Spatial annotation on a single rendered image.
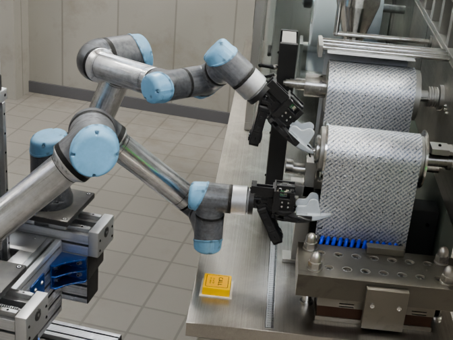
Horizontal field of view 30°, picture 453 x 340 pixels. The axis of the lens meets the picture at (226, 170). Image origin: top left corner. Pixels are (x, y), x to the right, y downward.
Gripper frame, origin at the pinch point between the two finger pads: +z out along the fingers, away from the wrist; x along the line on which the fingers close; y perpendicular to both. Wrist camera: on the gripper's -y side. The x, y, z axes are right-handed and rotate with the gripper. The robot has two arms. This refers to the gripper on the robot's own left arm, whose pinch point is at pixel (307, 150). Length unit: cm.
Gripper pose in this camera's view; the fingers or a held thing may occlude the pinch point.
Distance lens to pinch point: 215.4
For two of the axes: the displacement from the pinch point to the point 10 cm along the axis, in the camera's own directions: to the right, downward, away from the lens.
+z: 7.1, 6.6, 2.4
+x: 0.8, -4.1, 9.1
